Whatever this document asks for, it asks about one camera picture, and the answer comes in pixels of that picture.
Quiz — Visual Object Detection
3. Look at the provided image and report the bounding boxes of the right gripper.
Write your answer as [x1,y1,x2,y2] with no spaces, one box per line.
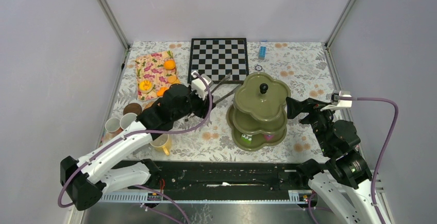
[284,96,338,154]

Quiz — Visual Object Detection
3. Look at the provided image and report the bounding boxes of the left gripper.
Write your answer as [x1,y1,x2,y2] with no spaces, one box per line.
[172,81,216,121]

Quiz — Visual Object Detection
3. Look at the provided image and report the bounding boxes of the yellow fruit tart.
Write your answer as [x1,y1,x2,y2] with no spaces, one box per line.
[138,80,154,94]

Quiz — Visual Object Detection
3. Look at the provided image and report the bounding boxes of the green three-tier serving stand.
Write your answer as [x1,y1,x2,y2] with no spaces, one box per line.
[226,72,291,151]

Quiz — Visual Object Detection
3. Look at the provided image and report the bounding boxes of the kiwi purple cake slice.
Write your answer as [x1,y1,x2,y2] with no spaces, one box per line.
[264,134,275,142]

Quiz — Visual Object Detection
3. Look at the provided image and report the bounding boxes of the metal serving tongs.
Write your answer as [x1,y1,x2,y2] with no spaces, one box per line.
[211,74,243,106]

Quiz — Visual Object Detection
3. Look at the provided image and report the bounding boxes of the green kiwi cake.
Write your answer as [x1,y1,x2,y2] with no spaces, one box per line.
[241,134,253,144]

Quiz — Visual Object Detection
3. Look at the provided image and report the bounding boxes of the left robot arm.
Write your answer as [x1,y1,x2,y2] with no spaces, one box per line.
[57,79,214,211]

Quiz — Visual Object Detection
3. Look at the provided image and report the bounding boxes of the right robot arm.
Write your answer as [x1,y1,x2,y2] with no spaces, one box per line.
[286,93,391,223]

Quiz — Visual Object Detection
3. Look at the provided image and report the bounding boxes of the orange pastry pieces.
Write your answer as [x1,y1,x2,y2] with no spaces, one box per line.
[156,87,169,97]

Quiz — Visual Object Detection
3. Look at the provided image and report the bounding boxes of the round waffle biscuit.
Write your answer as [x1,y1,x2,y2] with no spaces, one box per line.
[167,75,178,84]

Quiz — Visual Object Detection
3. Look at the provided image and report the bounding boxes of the woven rattan coaster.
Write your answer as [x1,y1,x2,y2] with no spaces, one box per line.
[143,101,155,110]

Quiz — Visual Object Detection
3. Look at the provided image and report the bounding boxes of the orange round bun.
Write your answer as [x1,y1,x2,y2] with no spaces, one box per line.
[163,60,176,71]

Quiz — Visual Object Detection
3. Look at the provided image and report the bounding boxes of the floral pastry tray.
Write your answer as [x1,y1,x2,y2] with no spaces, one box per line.
[135,50,180,101]

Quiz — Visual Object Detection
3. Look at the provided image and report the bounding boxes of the dark brown coaster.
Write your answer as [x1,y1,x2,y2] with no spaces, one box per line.
[123,103,142,115]

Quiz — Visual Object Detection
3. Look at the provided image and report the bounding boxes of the black white chessboard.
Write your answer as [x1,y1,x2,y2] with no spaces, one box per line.
[187,38,249,83]

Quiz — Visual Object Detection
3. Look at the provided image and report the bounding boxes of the blue rectangular block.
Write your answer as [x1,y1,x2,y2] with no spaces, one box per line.
[258,46,266,60]

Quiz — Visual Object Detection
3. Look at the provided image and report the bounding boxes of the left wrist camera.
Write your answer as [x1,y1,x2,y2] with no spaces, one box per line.
[191,71,213,100]

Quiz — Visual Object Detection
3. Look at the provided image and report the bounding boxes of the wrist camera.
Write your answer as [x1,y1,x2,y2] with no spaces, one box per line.
[191,71,213,100]
[321,90,352,111]

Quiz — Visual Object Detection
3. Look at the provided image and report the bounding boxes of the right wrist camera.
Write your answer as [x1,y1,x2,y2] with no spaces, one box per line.
[321,90,352,111]

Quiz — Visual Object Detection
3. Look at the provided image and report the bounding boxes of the yellow handled mug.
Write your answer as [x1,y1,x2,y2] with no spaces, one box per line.
[150,134,172,156]

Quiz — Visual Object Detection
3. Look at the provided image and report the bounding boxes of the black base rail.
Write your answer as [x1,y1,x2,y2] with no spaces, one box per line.
[94,159,342,203]

